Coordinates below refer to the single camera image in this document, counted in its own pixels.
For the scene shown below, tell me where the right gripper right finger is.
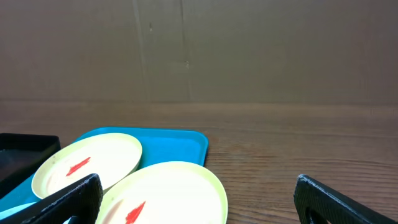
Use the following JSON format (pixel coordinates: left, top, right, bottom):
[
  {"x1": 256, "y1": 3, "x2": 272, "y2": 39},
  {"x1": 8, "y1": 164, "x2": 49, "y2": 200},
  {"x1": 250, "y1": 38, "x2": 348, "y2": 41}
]
[{"x1": 294, "y1": 174, "x2": 397, "y2": 224}]

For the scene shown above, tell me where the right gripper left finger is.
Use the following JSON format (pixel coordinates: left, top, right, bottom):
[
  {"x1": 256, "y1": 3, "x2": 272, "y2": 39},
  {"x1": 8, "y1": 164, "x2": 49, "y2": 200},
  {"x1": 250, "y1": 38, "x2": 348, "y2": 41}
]
[{"x1": 1, "y1": 174, "x2": 103, "y2": 224}]

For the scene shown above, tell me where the yellow plate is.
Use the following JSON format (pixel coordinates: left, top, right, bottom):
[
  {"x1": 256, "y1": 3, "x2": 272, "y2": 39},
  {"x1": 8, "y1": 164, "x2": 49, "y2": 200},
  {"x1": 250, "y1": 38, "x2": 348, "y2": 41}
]
[
  {"x1": 31, "y1": 133, "x2": 142, "y2": 199},
  {"x1": 96, "y1": 161, "x2": 228, "y2": 224}
]

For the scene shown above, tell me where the black plastic tray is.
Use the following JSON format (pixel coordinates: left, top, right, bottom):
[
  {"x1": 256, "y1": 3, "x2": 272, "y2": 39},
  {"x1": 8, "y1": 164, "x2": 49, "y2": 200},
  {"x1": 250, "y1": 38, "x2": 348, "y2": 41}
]
[{"x1": 1, "y1": 133, "x2": 61, "y2": 197}]

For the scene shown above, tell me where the teal plastic tray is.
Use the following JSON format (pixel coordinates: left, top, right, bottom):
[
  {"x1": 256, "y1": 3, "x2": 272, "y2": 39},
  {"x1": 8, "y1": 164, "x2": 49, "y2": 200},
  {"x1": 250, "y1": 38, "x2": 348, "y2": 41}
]
[{"x1": 1, "y1": 126, "x2": 209, "y2": 212}]

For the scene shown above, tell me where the light blue plate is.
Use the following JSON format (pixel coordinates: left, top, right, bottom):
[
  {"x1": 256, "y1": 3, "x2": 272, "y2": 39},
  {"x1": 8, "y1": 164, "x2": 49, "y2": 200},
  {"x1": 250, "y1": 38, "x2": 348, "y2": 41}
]
[{"x1": 1, "y1": 202, "x2": 59, "y2": 224}]

